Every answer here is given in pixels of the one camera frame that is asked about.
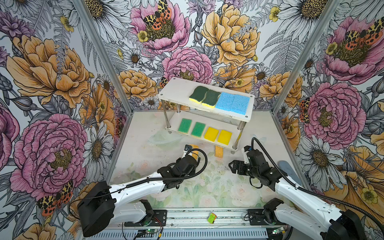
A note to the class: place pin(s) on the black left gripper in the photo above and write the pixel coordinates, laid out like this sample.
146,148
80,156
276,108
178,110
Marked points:
192,171

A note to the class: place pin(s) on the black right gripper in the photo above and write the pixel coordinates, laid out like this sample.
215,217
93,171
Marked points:
235,163

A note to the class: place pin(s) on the yellow sponge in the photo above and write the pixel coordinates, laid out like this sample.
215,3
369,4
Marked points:
224,137
211,134

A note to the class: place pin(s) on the green scrub sponge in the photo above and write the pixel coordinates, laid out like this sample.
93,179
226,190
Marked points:
184,126
198,130

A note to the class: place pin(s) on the blue cellulose sponge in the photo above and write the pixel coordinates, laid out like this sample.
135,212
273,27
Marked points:
240,104
225,102

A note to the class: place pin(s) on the dark green scouring sponge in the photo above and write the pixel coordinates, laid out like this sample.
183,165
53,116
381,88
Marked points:
211,98
199,94

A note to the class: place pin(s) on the orange cellulose sponge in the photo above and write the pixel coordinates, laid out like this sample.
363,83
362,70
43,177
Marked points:
219,152
195,153

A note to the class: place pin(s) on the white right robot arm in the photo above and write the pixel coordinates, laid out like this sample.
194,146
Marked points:
311,215

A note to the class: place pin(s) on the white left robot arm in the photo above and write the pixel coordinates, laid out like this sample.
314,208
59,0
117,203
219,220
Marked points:
105,204

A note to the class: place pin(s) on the white two-tier shelf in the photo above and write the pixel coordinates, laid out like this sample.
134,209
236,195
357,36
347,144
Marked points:
176,106

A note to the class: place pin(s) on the green orange small block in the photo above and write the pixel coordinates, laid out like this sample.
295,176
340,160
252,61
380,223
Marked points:
211,219

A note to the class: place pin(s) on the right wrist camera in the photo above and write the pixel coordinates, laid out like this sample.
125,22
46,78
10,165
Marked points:
246,151

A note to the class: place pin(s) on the aluminium front rail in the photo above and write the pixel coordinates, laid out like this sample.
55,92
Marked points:
193,218

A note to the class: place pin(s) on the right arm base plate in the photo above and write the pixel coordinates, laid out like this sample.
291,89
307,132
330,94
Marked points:
258,217

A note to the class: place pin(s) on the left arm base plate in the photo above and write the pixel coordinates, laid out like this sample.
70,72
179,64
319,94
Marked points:
159,219

